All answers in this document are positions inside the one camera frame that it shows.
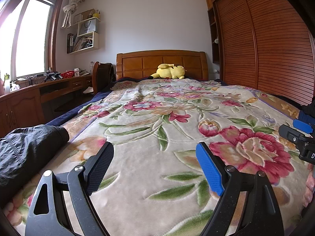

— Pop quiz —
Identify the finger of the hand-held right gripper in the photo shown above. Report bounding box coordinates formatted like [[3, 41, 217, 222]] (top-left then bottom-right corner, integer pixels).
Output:
[[279, 124, 305, 145], [293, 119, 314, 135]]

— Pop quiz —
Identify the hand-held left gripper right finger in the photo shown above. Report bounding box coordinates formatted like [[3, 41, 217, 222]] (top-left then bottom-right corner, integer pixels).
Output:
[[195, 142, 284, 236]]

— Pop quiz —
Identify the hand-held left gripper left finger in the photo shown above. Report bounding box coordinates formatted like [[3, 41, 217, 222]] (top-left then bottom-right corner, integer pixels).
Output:
[[25, 141, 115, 236]]

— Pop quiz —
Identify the person's right hand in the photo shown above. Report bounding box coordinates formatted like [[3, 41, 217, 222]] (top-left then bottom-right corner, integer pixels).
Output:
[[302, 163, 315, 208]]

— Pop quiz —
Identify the blue cloth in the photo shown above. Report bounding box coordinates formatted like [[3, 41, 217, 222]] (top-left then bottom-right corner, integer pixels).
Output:
[[298, 110, 309, 124]]

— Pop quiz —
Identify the navy bed sheet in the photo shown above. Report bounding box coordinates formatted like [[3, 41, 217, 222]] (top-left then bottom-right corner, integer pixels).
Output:
[[45, 77, 227, 128]]

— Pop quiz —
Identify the floral blanket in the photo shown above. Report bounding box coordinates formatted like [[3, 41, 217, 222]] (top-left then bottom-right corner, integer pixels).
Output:
[[0, 78, 315, 236]]

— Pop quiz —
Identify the black shiny jacket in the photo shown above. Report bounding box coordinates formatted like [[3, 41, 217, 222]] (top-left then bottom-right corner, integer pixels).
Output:
[[0, 124, 70, 208]]

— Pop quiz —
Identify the wooden louvred wardrobe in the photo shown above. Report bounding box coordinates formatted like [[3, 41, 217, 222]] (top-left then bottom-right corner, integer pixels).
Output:
[[204, 0, 315, 106]]

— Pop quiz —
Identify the wooden chair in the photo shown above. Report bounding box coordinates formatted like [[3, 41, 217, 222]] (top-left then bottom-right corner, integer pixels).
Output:
[[92, 61, 116, 96]]

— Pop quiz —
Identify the black bag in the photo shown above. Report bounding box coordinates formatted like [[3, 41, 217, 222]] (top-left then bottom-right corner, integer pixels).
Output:
[[98, 63, 117, 91]]

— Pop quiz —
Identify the wooden desk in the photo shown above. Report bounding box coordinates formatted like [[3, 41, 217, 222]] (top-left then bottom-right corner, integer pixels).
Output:
[[0, 73, 93, 138]]

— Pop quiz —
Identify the black gadget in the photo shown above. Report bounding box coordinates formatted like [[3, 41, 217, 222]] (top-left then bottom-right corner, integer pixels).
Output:
[[44, 71, 62, 82]]

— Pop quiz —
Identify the yellow plush toy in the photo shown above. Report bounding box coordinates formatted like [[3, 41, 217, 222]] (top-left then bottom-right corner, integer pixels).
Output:
[[149, 64, 186, 80]]

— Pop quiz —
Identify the wooden bed headboard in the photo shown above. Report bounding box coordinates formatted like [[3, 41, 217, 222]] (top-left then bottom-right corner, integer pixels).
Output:
[[116, 50, 209, 81]]

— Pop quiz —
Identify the row of books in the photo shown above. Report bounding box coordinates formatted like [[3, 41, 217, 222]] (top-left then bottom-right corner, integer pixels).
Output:
[[67, 33, 93, 53]]

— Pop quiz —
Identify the dark open side shelf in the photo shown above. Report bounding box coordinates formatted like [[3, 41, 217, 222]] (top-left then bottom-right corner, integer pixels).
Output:
[[207, 7, 221, 64]]

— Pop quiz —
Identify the white shopping bag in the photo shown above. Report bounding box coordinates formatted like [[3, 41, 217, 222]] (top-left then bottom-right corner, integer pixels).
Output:
[[77, 20, 96, 36]]

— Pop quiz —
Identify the window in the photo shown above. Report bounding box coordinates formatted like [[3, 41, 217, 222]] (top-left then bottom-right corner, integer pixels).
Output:
[[0, 0, 65, 79]]

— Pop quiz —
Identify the cardboard box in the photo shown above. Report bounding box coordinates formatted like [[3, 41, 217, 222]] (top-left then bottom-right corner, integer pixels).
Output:
[[73, 9, 95, 25]]

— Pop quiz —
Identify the tied beige curtain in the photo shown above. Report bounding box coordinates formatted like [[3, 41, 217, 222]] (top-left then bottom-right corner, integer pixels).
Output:
[[61, 0, 85, 29]]

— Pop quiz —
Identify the white wall shelf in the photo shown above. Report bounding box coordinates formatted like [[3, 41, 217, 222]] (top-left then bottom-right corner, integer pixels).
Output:
[[67, 8, 101, 54]]

